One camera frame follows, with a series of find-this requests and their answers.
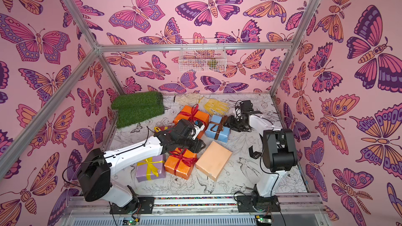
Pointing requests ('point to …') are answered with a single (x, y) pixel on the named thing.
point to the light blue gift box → (223, 135)
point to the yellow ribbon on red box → (157, 130)
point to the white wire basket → (205, 55)
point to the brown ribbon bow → (218, 127)
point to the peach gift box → (213, 160)
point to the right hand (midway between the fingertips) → (228, 124)
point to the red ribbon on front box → (179, 152)
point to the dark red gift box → (162, 128)
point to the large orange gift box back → (190, 114)
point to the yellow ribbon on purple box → (150, 166)
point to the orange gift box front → (180, 161)
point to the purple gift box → (141, 175)
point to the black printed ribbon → (255, 155)
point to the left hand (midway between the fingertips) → (204, 143)
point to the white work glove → (188, 99)
